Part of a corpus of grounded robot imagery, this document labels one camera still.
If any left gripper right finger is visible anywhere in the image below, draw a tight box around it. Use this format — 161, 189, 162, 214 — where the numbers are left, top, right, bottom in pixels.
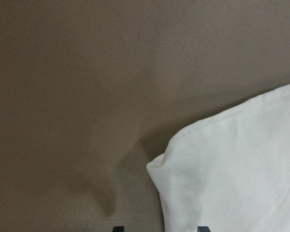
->
197, 226, 211, 232

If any white long-sleeve printed shirt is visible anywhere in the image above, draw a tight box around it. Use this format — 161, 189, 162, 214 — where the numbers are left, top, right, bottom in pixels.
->
146, 84, 290, 232

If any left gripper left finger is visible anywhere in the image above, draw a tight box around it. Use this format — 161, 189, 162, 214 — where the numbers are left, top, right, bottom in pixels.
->
112, 226, 124, 232

